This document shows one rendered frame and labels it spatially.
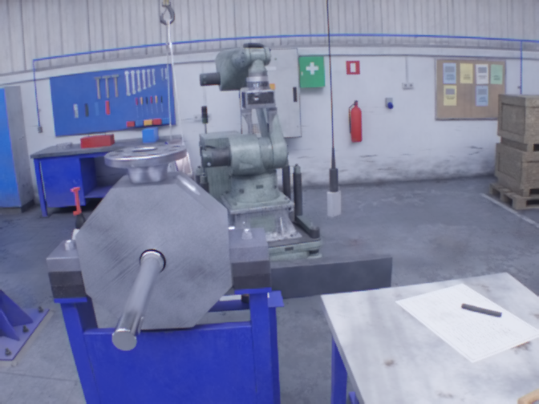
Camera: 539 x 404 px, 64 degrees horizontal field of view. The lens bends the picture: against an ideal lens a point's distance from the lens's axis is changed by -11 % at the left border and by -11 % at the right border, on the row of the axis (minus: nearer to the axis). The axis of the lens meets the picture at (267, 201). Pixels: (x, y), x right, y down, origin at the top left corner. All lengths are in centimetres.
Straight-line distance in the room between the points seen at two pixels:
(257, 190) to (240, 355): 226
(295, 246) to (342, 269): 181
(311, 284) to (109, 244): 87
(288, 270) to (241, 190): 193
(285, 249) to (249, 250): 227
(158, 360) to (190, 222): 53
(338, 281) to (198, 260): 72
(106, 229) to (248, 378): 72
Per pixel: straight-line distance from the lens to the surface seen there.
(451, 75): 728
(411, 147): 714
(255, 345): 166
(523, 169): 600
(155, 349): 168
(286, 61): 634
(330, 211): 242
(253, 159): 361
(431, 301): 166
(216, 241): 146
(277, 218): 383
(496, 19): 779
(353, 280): 201
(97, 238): 151
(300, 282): 196
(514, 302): 172
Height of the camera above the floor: 163
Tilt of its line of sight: 15 degrees down
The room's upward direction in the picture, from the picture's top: 3 degrees counter-clockwise
